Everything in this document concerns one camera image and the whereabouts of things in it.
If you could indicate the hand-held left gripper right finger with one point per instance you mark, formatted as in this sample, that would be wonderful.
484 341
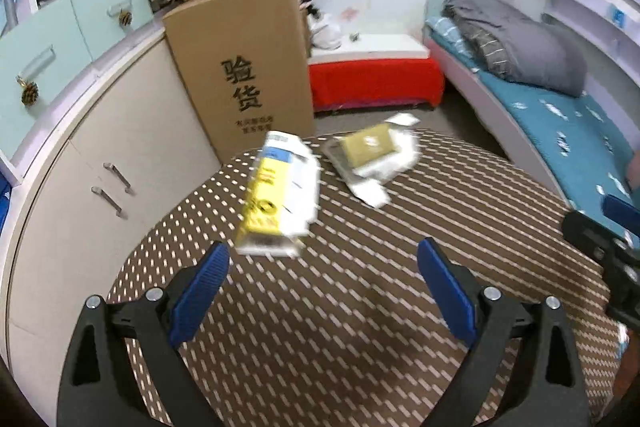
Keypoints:
447 297

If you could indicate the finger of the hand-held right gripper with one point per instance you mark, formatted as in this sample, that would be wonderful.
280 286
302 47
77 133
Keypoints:
590 232
620 212

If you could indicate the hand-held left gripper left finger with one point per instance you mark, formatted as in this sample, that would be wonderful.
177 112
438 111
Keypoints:
200 302

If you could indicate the yellow white packet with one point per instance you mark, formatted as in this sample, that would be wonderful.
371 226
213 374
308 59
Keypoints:
280 197

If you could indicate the person's right hand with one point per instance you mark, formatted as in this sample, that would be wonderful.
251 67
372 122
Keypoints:
631 372

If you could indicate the pink garment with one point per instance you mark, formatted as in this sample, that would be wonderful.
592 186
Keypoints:
634 169

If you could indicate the brown polka dot tablecloth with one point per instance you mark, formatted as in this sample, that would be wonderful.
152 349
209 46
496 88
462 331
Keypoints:
350 282

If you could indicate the bed with teal cover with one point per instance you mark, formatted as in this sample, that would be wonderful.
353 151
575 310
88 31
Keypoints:
550 122

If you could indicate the olive white packet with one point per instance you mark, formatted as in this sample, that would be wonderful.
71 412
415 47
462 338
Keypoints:
372 152

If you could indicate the white curved cabinet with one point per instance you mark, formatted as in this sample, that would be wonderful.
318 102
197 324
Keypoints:
150 127

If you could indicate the grey duvet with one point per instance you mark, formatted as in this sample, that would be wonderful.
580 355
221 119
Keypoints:
525 47

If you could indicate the small blue box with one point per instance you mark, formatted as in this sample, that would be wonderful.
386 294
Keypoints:
620 16

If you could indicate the blue bag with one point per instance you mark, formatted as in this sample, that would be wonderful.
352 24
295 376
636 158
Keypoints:
4 202

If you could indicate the red covered bench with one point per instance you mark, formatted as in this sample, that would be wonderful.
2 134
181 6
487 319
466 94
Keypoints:
375 82

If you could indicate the cardboard box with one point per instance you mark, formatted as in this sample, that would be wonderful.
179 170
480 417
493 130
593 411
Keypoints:
235 72

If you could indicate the light blue pillow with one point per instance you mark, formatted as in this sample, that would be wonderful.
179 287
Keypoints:
445 34

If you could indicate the pine cone ornament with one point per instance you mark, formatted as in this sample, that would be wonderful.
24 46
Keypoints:
125 17
28 94

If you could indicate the white plastic bag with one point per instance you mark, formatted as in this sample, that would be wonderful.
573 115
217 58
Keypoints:
325 32

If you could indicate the white wall shelves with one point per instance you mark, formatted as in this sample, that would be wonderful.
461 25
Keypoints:
590 7

